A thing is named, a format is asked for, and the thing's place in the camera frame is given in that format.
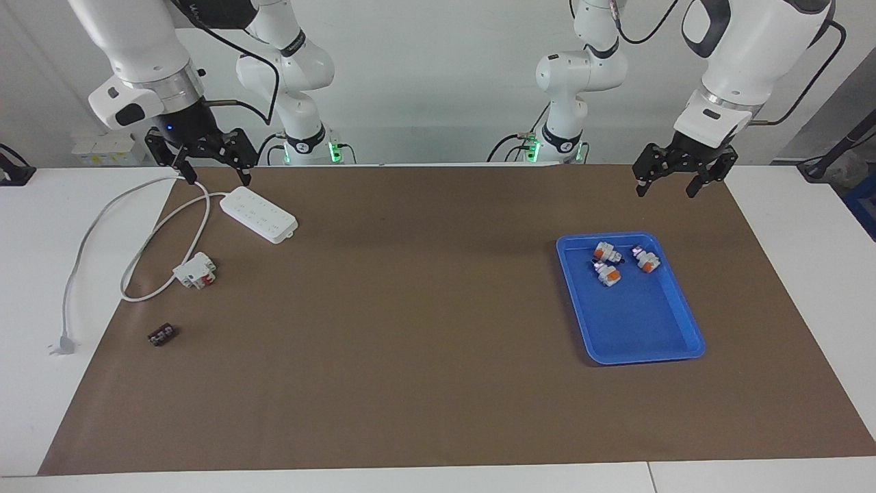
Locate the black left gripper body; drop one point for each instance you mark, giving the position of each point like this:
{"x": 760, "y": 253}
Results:
{"x": 692, "y": 154}

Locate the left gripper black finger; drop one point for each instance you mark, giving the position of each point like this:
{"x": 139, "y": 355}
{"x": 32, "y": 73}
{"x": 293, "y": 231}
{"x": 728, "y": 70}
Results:
{"x": 650, "y": 161}
{"x": 725, "y": 166}

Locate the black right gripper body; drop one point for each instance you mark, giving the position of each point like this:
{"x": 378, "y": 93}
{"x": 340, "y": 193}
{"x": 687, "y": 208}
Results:
{"x": 191, "y": 130}

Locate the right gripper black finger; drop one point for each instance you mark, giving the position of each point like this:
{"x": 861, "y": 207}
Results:
{"x": 161, "y": 145}
{"x": 241, "y": 150}

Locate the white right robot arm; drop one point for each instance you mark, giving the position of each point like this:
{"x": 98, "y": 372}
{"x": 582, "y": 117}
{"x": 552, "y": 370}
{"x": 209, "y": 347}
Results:
{"x": 137, "y": 41}

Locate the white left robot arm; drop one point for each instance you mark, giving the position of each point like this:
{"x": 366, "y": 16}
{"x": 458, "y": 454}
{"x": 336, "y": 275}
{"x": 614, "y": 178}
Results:
{"x": 753, "y": 41}

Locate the white power strip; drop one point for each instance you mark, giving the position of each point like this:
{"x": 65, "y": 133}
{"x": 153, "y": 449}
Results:
{"x": 260, "y": 216}

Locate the black stand pole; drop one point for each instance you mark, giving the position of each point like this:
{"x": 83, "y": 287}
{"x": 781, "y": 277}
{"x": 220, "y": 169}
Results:
{"x": 838, "y": 147}

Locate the lower orange white connector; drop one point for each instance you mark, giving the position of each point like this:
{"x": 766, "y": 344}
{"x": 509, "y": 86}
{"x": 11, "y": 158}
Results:
{"x": 608, "y": 275}

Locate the white red circuit breaker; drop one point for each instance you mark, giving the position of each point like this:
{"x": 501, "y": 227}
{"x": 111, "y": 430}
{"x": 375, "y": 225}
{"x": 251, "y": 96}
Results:
{"x": 194, "y": 270}

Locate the blue storage crate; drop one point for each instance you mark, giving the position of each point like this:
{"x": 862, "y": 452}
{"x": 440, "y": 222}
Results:
{"x": 864, "y": 212}

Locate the black clamp device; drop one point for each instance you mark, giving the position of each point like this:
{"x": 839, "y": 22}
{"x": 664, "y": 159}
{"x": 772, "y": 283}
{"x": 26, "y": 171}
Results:
{"x": 14, "y": 171}

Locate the blue plastic tray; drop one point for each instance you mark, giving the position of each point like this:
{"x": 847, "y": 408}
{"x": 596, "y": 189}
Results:
{"x": 643, "y": 322}

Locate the small black terminal block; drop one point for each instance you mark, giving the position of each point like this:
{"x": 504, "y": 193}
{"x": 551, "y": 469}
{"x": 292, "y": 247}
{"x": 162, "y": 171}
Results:
{"x": 162, "y": 335}

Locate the brown table mat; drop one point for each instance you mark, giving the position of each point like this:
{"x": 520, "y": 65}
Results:
{"x": 424, "y": 329}

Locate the white wall box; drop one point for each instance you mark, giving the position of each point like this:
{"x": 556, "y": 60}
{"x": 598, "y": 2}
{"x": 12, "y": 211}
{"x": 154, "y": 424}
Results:
{"x": 102, "y": 149}

